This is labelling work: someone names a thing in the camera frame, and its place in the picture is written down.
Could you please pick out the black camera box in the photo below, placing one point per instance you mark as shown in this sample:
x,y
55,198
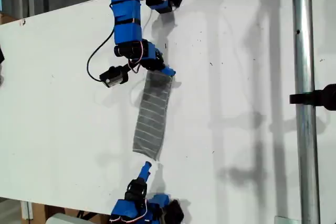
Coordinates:
x,y
113,79

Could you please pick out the black camera stalk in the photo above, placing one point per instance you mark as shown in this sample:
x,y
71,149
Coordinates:
x,y
126,69

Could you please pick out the brown cardboard box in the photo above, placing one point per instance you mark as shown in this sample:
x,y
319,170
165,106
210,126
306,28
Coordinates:
x,y
39,212
8,19

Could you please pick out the steel post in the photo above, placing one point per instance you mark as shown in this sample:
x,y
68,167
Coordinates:
x,y
304,51

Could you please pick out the grey striped towel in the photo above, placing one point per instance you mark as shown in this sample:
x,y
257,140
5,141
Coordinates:
x,y
152,119

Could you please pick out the white box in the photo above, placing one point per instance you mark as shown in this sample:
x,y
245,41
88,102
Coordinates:
x,y
63,219

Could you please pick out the black clamp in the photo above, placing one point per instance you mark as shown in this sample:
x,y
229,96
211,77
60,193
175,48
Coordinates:
x,y
315,98

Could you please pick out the white table leg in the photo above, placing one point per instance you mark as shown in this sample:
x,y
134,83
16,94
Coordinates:
x,y
26,209

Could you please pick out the black object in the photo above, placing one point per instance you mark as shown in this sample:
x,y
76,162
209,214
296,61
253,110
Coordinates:
x,y
1,56

